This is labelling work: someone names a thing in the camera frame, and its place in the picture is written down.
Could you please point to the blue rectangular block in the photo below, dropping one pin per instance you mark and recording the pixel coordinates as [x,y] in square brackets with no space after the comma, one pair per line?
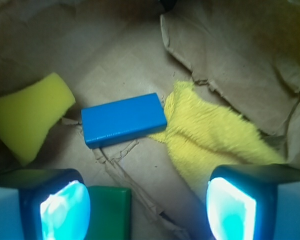
[123,120]

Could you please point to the brown paper bag liner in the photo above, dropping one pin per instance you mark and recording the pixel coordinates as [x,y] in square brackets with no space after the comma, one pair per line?
[241,54]

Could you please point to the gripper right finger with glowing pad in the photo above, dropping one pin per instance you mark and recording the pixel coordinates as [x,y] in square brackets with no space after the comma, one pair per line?
[254,202]

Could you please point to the yellow terry cloth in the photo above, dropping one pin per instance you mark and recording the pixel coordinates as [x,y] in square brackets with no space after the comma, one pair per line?
[201,136]

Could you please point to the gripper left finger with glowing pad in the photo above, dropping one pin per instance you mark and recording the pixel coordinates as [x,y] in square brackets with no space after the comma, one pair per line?
[43,204]

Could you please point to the green rectangular block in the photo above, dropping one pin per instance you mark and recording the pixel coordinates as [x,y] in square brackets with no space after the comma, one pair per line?
[110,216]

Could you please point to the yellow sponge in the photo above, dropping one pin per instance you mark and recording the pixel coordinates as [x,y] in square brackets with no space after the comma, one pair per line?
[26,116]

